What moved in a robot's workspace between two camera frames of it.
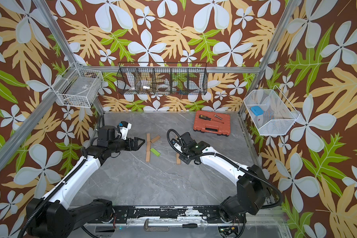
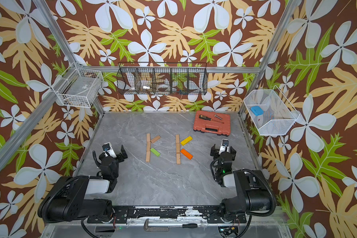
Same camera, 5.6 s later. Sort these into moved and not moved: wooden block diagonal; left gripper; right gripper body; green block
Moved: right gripper body; left gripper
Not moved: wooden block diagonal; green block
